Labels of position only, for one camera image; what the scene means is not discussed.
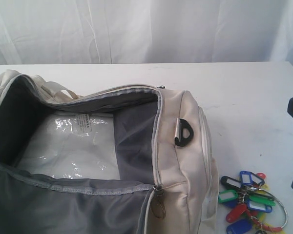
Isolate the colourful key tag bunch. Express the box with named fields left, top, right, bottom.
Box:
left=218, top=170, right=288, bottom=234

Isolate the beige duffel bag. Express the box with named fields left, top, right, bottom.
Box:
left=0, top=70, right=219, bottom=234

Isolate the white plastic-wrapped package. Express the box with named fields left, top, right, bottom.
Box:
left=17, top=112, right=120, bottom=180

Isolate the white backdrop curtain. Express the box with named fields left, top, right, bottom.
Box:
left=0, top=0, right=293, bottom=64

